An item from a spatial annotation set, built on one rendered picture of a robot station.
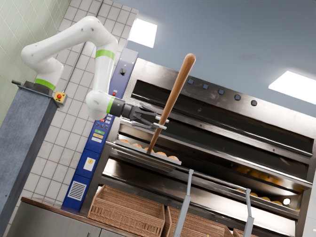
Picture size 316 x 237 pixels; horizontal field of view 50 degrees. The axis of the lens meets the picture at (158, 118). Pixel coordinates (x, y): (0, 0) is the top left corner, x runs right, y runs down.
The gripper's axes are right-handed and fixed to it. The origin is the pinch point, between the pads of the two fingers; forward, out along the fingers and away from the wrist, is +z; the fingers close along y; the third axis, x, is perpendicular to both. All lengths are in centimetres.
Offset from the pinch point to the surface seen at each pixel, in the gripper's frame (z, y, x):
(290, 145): 126, -56, -135
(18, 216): -70, 75, -86
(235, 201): 90, 10, -140
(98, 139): -45, -1, -137
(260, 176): 105, -19, -135
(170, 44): -17, -194, -292
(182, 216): 37, 39, -78
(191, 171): 38, 4, -100
